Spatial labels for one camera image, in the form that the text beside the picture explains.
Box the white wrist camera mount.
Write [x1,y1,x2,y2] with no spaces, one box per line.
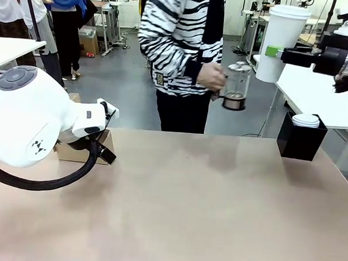
[95,99,122,119]
[332,9,348,37]

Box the white table with black pole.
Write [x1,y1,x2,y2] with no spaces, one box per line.
[0,37,48,76]

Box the glass French press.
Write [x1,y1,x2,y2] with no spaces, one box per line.
[217,60,252,113]

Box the black braided cable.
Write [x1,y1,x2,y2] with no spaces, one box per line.
[0,134,100,195]

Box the long-haired person white top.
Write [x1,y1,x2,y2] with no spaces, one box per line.
[0,0,41,68]

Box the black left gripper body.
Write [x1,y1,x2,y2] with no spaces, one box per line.
[67,126,107,154]

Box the clear plastic storage bin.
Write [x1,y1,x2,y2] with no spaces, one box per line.
[78,25,98,40]

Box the stack of white cups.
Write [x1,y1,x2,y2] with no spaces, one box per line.
[290,112,321,129]

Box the person in zebra hoodie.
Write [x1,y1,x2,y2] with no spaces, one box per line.
[132,0,228,136]

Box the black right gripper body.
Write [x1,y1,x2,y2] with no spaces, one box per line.
[311,30,348,77]

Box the brown cardboard cup carrier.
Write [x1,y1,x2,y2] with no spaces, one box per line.
[52,92,118,167]

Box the white background workbench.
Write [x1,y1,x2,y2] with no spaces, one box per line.
[239,9,273,59]

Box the person in blue top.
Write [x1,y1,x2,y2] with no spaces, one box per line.
[32,0,99,82]

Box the white paper cup with lid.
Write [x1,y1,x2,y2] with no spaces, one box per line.
[254,3,313,86]

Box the person's right forearm zebra sleeve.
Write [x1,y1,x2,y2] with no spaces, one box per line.
[134,21,210,87]

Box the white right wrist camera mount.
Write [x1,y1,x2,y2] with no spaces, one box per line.
[332,9,348,37]

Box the person's right hand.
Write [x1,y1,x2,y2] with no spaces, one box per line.
[195,61,228,94]

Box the large white table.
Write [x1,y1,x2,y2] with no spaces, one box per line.
[245,53,348,174]

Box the black stand pole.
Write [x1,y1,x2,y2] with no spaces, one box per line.
[320,0,339,37]
[17,0,71,88]

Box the black square cup holder box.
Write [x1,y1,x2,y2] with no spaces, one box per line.
[274,110,330,163]

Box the metal frame workbench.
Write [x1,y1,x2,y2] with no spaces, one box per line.
[88,0,125,58]

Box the brown cardboard box red label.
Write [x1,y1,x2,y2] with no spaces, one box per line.
[77,35,101,59]

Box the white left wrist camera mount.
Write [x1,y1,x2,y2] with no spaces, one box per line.
[95,99,122,119]

